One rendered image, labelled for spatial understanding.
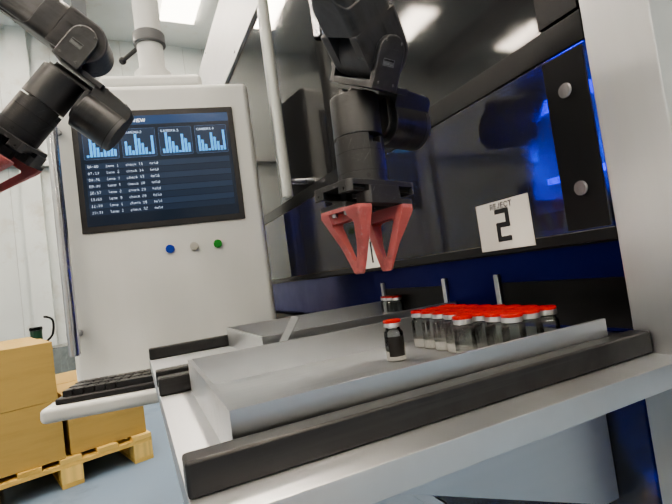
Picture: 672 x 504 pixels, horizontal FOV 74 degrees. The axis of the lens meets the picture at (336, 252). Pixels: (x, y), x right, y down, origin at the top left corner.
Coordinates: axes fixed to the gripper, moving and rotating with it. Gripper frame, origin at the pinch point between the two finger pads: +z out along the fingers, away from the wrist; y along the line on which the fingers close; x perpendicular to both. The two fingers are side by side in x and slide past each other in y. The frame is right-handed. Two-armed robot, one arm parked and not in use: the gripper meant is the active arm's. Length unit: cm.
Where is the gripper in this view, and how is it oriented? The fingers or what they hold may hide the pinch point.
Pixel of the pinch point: (373, 265)
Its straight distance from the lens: 51.7
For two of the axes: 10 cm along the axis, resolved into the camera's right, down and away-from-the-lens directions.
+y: 7.8, -0.5, 6.3
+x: -6.2, 1.2, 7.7
